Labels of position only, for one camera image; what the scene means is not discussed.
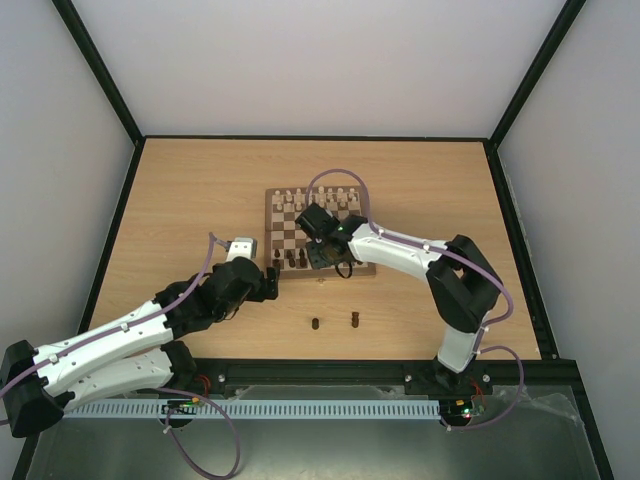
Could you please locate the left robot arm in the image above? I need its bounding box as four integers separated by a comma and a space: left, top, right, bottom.
1, 257, 279, 438

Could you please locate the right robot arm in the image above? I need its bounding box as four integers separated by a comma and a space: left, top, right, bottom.
295, 203, 513, 392

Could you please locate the wooden chess board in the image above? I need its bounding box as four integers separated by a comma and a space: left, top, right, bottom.
264, 185, 376, 282

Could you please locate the left circuit board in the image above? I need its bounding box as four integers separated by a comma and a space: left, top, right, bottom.
160, 397, 205, 415

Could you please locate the circuit board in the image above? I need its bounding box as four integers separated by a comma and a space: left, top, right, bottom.
440, 395, 487, 419
160, 397, 205, 415

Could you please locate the right circuit board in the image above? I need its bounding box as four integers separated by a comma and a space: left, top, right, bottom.
440, 395, 487, 419

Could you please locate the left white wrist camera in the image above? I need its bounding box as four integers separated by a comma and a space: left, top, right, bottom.
226, 237, 258, 262

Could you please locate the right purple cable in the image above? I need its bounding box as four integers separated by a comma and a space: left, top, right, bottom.
307, 169, 526, 432

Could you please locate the purple cable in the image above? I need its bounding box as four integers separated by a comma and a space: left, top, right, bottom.
307, 169, 526, 432
0, 231, 241, 479

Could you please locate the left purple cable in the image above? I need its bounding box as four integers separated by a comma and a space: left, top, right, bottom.
0, 231, 241, 479

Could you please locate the light blue cable duct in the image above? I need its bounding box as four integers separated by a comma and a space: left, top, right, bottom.
65, 398, 441, 421

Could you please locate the black enclosure frame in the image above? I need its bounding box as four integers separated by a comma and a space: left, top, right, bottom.
0, 0, 640, 480

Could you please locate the black mounting rail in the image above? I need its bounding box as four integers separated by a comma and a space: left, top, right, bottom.
49, 357, 581, 396

